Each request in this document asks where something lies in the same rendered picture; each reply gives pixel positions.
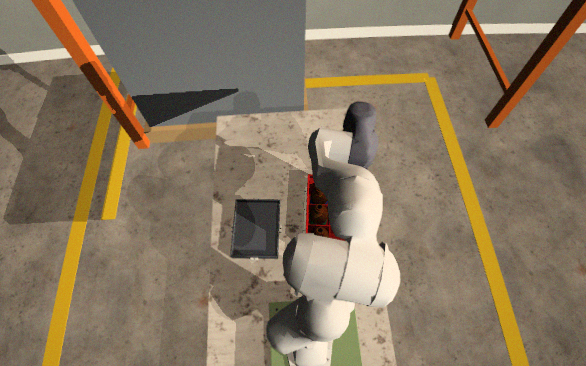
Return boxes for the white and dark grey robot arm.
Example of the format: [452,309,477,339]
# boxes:
[266,101,400,366]

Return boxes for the red plastic crate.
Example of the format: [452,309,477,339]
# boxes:
[306,174,345,241]

